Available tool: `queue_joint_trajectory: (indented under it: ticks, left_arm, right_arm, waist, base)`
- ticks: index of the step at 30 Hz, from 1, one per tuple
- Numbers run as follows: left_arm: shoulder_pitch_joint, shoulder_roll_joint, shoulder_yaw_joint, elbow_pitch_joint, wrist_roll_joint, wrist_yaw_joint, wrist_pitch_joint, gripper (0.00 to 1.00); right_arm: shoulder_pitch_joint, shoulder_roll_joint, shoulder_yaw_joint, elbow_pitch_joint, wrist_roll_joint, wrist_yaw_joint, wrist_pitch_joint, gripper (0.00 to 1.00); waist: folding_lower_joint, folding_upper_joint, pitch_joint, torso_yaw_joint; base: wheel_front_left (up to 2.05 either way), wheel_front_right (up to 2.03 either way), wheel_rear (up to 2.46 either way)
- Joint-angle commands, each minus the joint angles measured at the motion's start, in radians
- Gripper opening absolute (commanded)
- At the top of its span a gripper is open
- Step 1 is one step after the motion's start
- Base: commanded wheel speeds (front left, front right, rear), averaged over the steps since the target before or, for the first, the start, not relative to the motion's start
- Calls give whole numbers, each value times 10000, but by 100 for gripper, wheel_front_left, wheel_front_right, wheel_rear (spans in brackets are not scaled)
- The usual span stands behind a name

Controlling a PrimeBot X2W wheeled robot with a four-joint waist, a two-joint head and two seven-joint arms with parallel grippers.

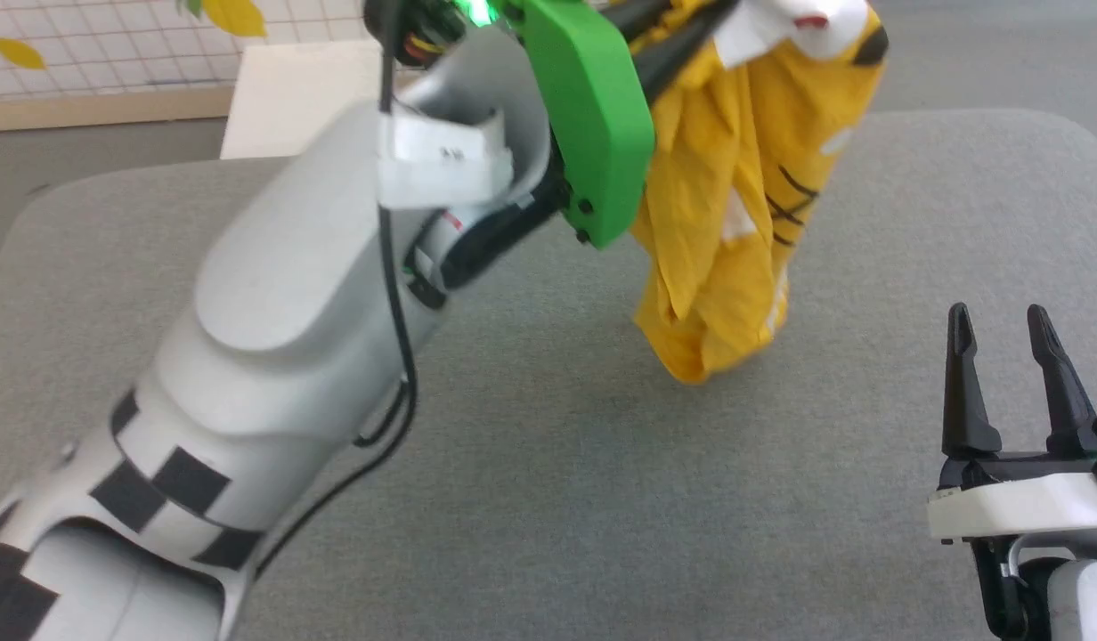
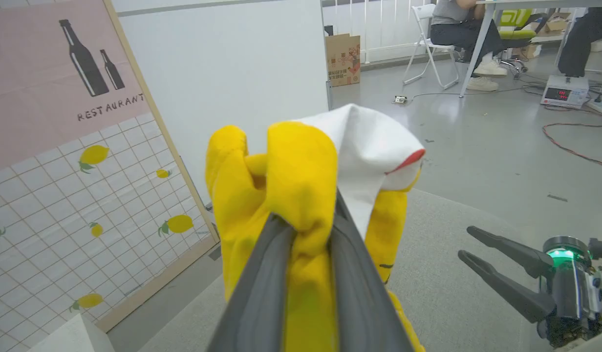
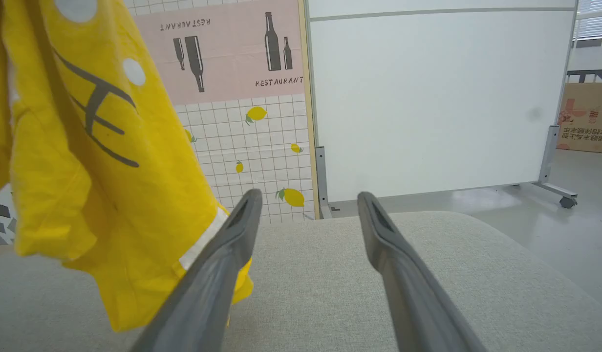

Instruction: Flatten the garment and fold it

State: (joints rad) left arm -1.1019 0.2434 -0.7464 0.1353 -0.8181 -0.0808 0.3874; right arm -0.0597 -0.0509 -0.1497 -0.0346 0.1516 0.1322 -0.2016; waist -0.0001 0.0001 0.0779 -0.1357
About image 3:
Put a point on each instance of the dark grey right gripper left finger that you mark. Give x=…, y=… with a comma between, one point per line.
x=208, y=288

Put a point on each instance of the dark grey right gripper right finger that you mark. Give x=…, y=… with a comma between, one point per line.
x=413, y=298

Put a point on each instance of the yellow garment with white dots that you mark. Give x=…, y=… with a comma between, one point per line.
x=110, y=195

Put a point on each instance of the lemon and restaurant print backdrop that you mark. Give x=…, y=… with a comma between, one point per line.
x=223, y=127

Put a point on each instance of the white rolling partition board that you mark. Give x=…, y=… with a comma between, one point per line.
x=428, y=98

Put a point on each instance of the white cloth grey diamond print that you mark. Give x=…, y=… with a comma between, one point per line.
x=0, y=220

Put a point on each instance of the brown printed cardboard box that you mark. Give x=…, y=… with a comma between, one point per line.
x=589, y=117

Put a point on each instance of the window with white blinds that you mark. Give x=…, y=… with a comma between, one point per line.
x=594, y=24

